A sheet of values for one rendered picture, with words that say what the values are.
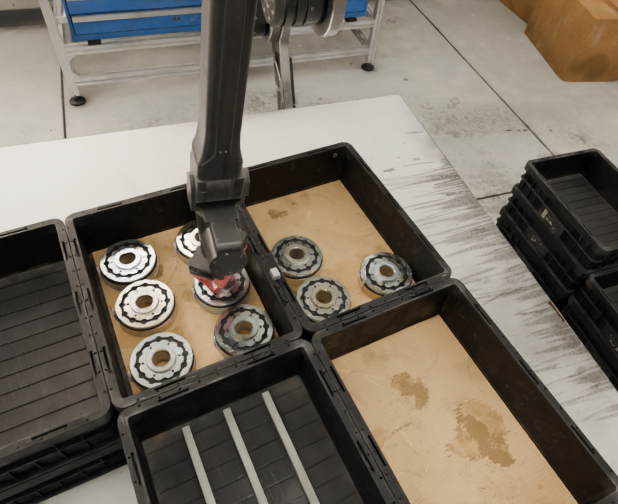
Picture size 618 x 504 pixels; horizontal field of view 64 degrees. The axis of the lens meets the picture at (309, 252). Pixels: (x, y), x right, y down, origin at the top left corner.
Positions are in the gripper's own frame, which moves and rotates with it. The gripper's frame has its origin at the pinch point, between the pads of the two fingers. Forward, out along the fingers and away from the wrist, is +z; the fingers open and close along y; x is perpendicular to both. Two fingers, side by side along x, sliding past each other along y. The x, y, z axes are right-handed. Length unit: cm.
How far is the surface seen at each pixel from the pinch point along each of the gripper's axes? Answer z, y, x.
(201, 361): 4.1, -14.5, -2.9
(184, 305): 4.1, -5.5, 5.1
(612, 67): 78, 282, -125
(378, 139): 17, 74, -15
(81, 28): 49, 135, 139
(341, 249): 4.2, 18.7, -18.2
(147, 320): 1.2, -12.1, 8.4
